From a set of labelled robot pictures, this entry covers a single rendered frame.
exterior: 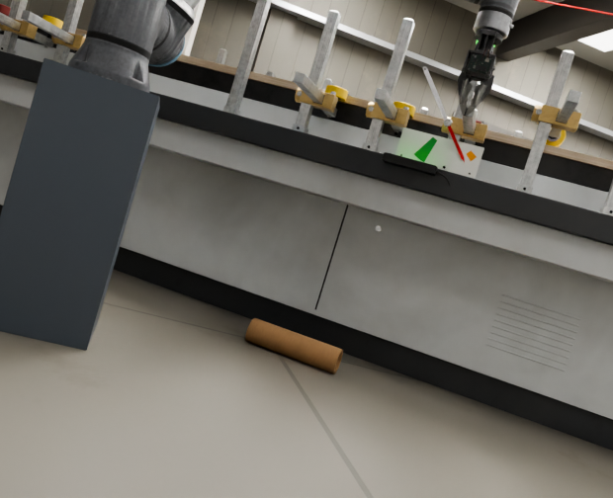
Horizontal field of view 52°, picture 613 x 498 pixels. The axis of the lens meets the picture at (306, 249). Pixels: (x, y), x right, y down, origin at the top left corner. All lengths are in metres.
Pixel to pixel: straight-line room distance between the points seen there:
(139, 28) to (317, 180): 0.83
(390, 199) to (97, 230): 0.98
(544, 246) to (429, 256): 0.41
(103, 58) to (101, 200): 0.32
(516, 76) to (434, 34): 1.20
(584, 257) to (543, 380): 0.46
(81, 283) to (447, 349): 1.28
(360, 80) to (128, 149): 6.26
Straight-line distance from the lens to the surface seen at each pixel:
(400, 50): 2.13
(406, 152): 2.04
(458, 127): 2.04
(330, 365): 1.92
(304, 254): 2.30
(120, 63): 1.52
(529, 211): 1.99
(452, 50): 8.09
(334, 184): 2.09
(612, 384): 2.29
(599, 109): 9.11
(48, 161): 1.48
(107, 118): 1.47
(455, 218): 2.03
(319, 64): 2.17
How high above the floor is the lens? 0.45
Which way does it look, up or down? 3 degrees down
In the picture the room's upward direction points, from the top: 17 degrees clockwise
